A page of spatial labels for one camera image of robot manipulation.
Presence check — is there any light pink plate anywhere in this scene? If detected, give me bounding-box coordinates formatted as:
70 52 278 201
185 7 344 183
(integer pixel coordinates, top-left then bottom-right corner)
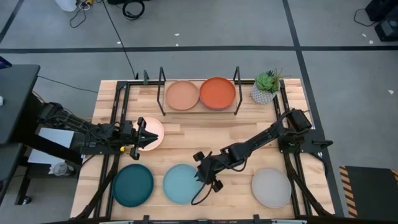
132 116 165 152

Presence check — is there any dark teal plate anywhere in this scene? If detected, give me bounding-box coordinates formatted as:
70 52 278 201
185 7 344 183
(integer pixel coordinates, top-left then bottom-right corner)
111 163 155 208

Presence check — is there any black equipment case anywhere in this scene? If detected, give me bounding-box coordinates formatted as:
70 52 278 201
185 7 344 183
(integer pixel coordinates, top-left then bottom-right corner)
364 0 398 22
374 19 398 43

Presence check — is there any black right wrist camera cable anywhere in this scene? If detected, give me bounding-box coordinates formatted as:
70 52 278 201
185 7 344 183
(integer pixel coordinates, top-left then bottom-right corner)
190 179 218 206

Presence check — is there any black mat with hazard stripes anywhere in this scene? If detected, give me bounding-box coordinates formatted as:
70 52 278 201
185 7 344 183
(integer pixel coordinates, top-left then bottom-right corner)
338 165 398 220

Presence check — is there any black desk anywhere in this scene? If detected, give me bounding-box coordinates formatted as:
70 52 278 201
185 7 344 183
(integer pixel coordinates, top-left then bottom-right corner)
0 64 83 206

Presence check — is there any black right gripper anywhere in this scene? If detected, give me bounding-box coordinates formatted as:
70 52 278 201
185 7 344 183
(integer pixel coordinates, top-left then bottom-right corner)
192 150 225 193

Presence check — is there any light blue plate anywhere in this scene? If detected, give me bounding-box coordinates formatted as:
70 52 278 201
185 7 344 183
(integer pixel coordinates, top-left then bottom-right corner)
162 164 203 205

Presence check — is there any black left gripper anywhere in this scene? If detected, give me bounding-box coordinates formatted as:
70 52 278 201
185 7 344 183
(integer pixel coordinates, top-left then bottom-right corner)
119 116 159 161

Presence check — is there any coiled black cable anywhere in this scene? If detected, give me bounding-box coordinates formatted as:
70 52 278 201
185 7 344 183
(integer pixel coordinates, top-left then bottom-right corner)
121 0 146 21

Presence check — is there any tan plate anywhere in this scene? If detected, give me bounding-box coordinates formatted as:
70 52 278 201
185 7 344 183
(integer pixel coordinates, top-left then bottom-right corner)
165 80 200 111

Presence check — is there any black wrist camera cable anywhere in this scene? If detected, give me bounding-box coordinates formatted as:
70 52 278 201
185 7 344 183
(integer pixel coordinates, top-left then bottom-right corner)
81 118 126 154
190 179 218 206

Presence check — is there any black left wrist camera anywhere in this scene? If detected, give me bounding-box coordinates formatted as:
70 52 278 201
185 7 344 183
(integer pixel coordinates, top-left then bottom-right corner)
123 119 137 134

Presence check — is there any black aluminium rig frame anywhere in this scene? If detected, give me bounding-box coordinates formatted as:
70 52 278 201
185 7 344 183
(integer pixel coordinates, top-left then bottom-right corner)
74 79 335 224

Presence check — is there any black wire dish rack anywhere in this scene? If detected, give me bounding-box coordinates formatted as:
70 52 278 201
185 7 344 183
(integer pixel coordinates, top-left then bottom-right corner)
156 65 243 116

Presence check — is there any orange plate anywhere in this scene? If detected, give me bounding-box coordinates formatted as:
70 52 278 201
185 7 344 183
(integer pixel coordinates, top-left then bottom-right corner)
198 76 237 111

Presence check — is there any grey plate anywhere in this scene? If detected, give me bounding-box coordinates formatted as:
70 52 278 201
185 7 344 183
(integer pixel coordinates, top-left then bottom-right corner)
251 167 292 209

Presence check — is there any clear plastic cup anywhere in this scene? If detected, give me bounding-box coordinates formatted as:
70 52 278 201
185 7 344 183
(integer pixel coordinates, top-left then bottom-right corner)
52 161 71 177

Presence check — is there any black left wrist camera cable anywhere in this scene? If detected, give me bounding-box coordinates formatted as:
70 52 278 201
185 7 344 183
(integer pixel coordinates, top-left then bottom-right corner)
81 118 126 154

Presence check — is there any black floor cable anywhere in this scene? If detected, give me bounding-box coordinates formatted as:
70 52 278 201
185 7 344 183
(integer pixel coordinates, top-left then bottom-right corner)
101 0 137 79

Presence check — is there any dark blue object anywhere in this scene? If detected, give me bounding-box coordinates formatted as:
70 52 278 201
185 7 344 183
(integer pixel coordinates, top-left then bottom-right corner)
0 55 12 70

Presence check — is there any succulent in patterned white pot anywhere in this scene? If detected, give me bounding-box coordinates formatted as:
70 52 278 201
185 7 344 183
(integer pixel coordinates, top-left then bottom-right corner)
250 67 292 105

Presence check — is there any white sheet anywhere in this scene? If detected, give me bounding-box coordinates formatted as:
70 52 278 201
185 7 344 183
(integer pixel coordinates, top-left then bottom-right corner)
27 149 60 166
37 126 75 149

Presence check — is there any white container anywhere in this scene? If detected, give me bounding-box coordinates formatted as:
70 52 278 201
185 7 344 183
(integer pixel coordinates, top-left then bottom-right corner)
55 0 78 12

